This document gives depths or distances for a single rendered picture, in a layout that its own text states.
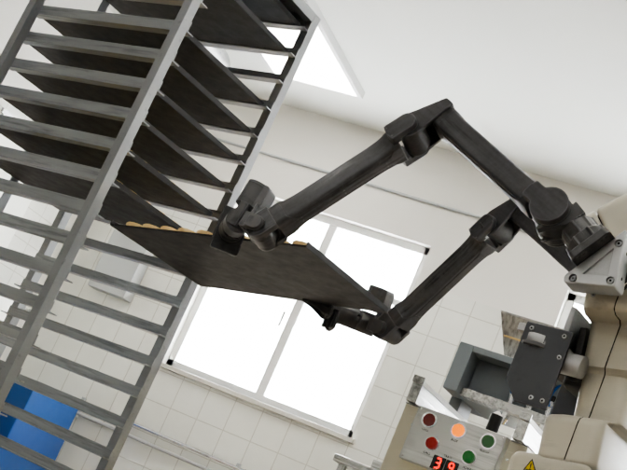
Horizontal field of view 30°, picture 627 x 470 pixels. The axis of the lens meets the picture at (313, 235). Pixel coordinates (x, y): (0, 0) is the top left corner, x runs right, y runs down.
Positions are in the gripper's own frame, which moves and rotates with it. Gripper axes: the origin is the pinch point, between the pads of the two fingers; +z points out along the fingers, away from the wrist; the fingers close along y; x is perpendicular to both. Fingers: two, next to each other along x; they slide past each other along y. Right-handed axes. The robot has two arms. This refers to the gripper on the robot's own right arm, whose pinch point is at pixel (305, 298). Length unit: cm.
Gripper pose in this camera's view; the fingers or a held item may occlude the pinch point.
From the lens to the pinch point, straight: 300.2
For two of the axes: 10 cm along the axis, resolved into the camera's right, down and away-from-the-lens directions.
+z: -9.2, -3.7, -1.3
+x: 2.2, -2.2, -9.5
